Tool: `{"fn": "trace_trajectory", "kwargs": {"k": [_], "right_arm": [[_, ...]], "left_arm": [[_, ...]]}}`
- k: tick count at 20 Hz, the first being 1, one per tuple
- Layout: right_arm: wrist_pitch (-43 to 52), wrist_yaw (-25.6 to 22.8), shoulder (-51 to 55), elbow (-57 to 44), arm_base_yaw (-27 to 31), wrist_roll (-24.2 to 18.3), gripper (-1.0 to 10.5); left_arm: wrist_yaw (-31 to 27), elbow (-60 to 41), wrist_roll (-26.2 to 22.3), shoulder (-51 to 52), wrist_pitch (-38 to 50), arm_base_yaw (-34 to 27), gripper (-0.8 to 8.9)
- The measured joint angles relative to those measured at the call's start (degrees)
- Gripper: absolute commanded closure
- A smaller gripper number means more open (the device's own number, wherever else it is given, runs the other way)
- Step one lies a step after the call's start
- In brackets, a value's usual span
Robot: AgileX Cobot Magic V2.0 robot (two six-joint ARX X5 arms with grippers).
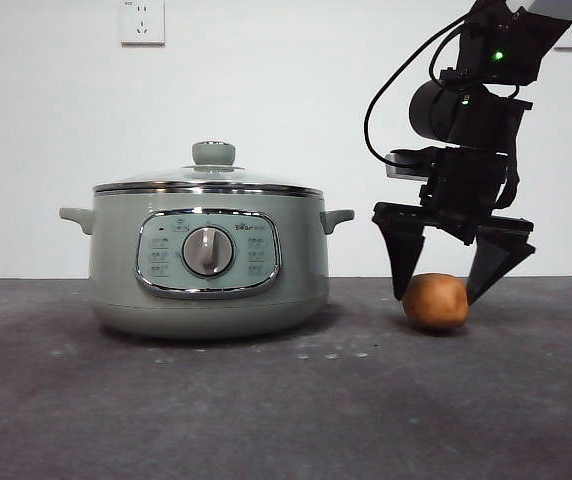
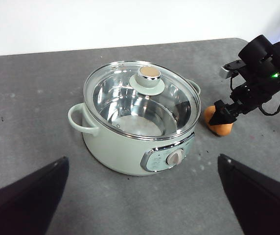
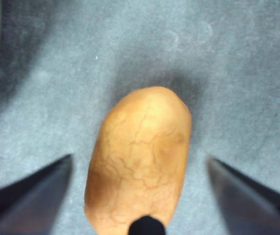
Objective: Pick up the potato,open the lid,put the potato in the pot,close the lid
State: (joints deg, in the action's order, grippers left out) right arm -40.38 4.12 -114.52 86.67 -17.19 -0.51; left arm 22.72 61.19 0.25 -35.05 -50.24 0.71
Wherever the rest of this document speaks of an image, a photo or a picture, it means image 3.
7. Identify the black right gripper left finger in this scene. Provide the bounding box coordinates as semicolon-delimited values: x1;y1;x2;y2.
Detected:
0;153;73;235

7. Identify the brown potato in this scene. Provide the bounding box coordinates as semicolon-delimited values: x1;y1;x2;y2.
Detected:
84;85;193;235

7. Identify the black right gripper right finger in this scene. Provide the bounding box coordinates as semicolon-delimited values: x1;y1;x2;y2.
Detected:
207;156;280;235

